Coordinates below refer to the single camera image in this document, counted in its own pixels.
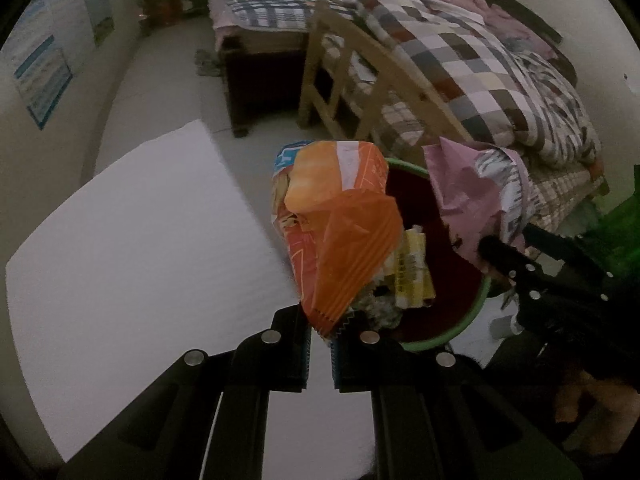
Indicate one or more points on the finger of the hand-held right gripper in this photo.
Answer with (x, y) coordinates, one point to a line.
(547, 242)
(510, 265)

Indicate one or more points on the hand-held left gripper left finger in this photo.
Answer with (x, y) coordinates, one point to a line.
(300, 355)

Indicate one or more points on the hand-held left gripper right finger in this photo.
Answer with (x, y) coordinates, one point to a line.
(345, 365)

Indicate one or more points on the brown printed paper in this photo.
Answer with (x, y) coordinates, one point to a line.
(382, 307)

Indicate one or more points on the pink plastic wrapper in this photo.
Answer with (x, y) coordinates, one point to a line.
(465, 195)

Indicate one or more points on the green bin with red inside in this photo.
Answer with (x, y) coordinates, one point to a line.
(435, 310)

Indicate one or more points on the yellow cardboard box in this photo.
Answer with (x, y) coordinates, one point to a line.
(412, 270)

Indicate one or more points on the orange snack bag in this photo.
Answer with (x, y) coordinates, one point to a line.
(340, 240)

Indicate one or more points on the person's right hand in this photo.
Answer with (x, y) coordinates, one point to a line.
(600, 395)

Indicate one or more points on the checkered quilt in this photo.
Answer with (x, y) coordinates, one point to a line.
(475, 70)

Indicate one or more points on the dark wooden headboard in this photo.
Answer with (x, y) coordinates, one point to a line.
(540, 22)

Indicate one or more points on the wooden chair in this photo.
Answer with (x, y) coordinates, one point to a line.
(311, 90)

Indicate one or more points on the pair of slippers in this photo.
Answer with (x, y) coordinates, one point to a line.
(207, 62)

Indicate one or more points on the blue plaid bedsheet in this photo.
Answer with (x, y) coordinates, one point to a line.
(270, 0)

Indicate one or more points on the dark wooden bed frame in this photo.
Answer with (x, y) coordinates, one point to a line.
(250, 85)

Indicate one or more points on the large blue wall poster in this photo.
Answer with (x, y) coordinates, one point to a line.
(40, 70)

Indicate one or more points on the green-edged wall poster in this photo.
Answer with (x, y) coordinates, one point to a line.
(100, 5)

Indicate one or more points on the pale wall poster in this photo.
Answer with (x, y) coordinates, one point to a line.
(70, 15)

